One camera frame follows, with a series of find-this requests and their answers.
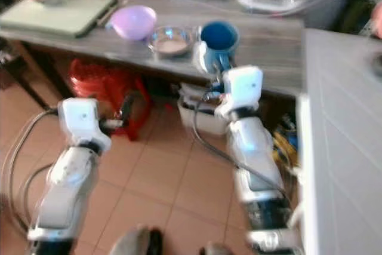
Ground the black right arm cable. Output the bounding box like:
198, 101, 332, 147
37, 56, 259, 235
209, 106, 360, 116
193, 95, 294, 203

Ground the red plastic stool stack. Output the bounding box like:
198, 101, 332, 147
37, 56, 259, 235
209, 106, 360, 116
68, 59, 153, 141

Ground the yellow and blue bundle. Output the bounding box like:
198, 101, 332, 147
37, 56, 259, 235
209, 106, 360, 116
271, 116, 300, 168

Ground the pale green cutting board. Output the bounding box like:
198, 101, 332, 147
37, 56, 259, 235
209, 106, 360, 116
0, 0, 118, 38

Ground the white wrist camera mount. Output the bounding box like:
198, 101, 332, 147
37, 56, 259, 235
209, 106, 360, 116
214, 65, 265, 119
57, 97, 112, 152

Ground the dark table leg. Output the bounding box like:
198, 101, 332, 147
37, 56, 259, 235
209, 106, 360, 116
12, 45, 50, 112

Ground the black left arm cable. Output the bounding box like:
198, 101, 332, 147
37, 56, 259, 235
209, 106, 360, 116
2, 108, 64, 239

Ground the grey left robot foot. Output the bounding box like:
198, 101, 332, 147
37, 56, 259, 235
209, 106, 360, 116
110, 225, 162, 255

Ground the white cabinet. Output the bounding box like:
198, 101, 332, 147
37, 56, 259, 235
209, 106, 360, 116
297, 28, 382, 255

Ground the grey right robot foot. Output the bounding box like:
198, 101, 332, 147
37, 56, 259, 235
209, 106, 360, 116
199, 241, 237, 255

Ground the clear glass bowl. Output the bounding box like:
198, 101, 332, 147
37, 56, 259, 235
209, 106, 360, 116
147, 26, 195, 58

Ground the white storage box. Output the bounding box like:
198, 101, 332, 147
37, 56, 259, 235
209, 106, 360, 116
177, 81, 229, 137

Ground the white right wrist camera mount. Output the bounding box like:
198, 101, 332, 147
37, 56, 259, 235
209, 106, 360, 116
214, 65, 265, 119

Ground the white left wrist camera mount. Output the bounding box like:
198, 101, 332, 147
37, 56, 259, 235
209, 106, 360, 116
57, 97, 112, 152

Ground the grey robot foot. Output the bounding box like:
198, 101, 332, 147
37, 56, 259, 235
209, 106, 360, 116
110, 225, 162, 255
199, 241, 237, 255

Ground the purple plastic bowl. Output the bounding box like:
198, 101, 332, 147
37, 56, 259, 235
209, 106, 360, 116
108, 5, 158, 42

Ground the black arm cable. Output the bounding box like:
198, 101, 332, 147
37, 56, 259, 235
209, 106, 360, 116
2, 108, 64, 239
193, 95, 294, 203

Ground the blue mug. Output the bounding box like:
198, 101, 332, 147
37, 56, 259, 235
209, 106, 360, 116
195, 20, 240, 74

